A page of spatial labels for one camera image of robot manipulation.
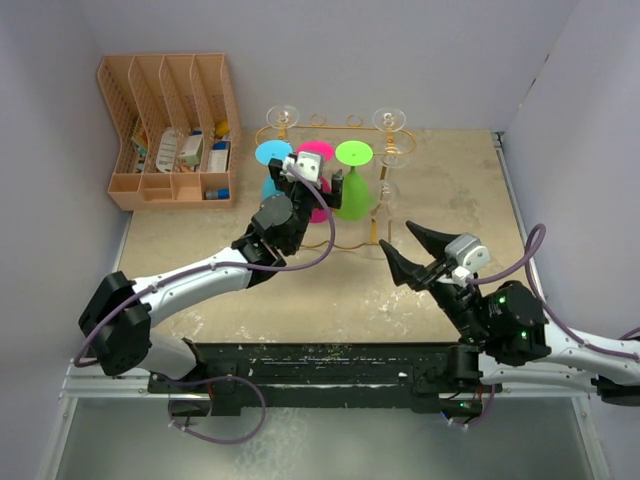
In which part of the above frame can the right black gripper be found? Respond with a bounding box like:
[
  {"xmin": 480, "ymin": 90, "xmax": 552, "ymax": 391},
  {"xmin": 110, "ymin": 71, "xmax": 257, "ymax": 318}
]
[{"xmin": 375, "ymin": 220, "xmax": 487, "ymax": 344}]

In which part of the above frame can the blue plastic goblet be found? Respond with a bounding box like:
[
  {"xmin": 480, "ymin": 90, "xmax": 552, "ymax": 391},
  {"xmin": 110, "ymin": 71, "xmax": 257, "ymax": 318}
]
[{"xmin": 255, "ymin": 140, "xmax": 293, "ymax": 200}]

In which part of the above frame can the white paper card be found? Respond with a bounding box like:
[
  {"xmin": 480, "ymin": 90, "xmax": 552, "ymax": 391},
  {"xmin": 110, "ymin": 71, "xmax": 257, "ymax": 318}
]
[{"xmin": 155, "ymin": 127, "xmax": 177, "ymax": 173}]

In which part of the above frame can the green plastic goblet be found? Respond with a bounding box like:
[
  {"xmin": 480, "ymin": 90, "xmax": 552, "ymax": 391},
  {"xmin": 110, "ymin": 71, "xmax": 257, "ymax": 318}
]
[{"xmin": 334, "ymin": 140, "xmax": 374, "ymax": 221}]

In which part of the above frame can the colourful booklet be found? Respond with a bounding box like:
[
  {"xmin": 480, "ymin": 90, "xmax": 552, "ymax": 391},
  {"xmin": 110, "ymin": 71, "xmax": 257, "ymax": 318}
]
[{"xmin": 130, "ymin": 117, "xmax": 149, "ymax": 173}]

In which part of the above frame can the pink plastic goblet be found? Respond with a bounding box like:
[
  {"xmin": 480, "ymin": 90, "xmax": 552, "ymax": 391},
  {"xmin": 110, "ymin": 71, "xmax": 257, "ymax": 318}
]
[{"xmin": 296, "ymin": 140, "xmax": 335, "ymax": 224}]

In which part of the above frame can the peach plastic file organizer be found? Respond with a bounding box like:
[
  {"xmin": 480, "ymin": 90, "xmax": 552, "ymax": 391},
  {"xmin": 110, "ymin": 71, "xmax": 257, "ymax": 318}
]
[{"xmin": 97, "ymin": 53, "xmax": 242, "ymax": 212}]

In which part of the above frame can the white medicine box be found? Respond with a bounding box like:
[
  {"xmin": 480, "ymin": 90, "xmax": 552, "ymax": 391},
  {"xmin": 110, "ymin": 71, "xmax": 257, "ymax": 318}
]
[{"xmin": 177, "ymin": 132, "xmax": 204, "ymax": 167}]

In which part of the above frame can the tall clear flute glass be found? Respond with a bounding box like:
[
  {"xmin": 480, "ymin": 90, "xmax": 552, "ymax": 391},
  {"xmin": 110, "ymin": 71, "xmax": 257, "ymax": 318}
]
[{"xmin": 372, "ymin": 107, "xmax": 406, "ymax": 152}]

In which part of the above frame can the blue capped small bottle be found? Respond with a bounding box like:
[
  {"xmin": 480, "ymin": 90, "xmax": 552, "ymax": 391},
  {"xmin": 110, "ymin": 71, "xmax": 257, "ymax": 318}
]
[{"xmin": 204, "ymin": 189, "xmax": 230, "ymax": 200}]

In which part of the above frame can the white blue box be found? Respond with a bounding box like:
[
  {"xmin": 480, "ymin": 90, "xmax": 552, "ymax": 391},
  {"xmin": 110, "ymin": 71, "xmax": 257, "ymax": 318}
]
[{"xmin": 207, "ymin": 140, "xmax": 231, "ymax": 173}]

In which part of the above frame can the gold wire glass rack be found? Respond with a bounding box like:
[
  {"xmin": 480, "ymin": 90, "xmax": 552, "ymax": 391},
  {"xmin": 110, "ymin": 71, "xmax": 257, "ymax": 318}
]
[{"xmin": 255, "ymin": 113, "xmax": 417, "ymax": 251}]

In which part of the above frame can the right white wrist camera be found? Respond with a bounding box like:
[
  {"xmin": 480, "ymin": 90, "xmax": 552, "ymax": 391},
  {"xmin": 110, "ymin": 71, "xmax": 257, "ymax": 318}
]
[{"xmin": 444, "ymin": 233, "xmax": 490, "ymax": 287}]

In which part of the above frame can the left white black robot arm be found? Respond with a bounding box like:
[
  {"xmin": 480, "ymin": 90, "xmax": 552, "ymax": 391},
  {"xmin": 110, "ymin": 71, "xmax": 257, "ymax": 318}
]
[{"xmin": 73, "ymin": 152, "xmax": 345, "ymax": 392}]

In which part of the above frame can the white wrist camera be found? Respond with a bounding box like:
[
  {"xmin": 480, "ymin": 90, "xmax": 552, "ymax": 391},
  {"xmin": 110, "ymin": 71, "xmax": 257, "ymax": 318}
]
[
  {"xmin": 444, "ymin": 233, "xmax": 490, "ymax": 287},
  {"xmin": 282, "ymin": 151, "xmax": 324, "ymax": 187}
]

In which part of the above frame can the yellow bottle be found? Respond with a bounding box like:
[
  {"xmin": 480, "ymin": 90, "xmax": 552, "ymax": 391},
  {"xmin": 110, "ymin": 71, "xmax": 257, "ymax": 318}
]
[{"xmin": 215, "ymin": 120, "xmax": 230, "ymax": 138}]

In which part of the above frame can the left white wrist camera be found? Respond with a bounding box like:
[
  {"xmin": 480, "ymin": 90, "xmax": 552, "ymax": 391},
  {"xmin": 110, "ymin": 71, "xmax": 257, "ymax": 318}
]
[{"xmin": 282, "ymin": 151, "xmax": 324, "ymax": 187}]

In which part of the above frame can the short clear wine glass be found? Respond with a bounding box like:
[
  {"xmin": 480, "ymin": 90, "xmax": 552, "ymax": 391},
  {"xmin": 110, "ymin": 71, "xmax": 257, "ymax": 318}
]
[{"xmin": 369, "ymin": 146, "xmax": 410, "ymax": 220}]

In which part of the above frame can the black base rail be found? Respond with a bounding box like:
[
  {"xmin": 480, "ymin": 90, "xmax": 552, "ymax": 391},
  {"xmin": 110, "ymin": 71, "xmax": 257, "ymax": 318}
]
[{"xmin": 149, "ymin": 343, "xmax": 491, "ymax": 420}]

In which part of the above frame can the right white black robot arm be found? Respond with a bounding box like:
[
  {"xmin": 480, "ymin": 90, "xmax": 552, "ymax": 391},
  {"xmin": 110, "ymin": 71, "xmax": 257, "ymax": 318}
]
[{"xmin": 379, "ymin": 221, "xmax": 639, "ymax": 407}]

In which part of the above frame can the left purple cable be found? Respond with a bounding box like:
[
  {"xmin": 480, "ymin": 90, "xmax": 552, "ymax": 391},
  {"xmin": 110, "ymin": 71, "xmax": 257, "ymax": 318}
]
[{"xmin": 73, "ymin": 167, "xmax": 337, "ymax": 369}]

